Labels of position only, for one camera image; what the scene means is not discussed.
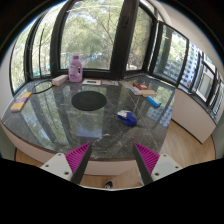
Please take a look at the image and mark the blue and white computer mouse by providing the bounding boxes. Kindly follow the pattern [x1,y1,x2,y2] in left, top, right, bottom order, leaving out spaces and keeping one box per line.
[117,109,138,128]

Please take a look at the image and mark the white box with blue stripe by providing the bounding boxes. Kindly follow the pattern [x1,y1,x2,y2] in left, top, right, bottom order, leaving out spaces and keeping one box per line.
[128,84,144,96]

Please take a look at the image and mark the purple detergent bottle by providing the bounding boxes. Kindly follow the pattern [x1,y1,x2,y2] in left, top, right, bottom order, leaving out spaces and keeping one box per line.
[68,54,84,84]

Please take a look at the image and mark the colourful printed leaflet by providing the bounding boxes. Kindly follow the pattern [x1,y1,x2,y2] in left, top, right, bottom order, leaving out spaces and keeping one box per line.
[101,79,120,87]

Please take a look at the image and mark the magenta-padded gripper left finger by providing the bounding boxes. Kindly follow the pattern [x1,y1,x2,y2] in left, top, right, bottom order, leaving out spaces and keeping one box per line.
[39,142,93,185]

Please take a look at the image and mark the round black mouse pad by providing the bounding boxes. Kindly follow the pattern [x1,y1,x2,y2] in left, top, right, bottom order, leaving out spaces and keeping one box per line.
[70,90,108,112]

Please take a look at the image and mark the white card with orange border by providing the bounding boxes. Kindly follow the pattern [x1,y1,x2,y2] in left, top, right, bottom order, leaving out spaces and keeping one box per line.
[81,78,103,86]

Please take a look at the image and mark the tan box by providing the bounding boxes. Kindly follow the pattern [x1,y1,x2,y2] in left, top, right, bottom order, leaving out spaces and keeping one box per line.
[141,89,158,98]

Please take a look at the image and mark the blue and white box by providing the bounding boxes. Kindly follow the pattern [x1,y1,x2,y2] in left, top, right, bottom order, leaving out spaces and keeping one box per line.
[147,95,163,108]

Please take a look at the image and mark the white and orange carton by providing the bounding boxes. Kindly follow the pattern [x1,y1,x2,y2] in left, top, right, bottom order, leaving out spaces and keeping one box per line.
[51,74,69,87]

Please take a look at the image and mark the yellow and purple box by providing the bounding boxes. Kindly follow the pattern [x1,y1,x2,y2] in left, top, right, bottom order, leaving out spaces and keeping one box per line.
[9,91,33,113]

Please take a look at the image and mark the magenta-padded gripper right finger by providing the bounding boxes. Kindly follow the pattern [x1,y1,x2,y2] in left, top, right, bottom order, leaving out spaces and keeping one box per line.
[132,142,184,186]

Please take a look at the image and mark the black cable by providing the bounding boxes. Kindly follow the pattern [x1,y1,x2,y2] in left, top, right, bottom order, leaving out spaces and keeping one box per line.
[31,78,54,95]

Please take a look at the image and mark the teal and orange booklet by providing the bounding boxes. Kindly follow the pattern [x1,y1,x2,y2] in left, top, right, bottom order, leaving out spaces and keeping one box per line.
[120,81,134,90]

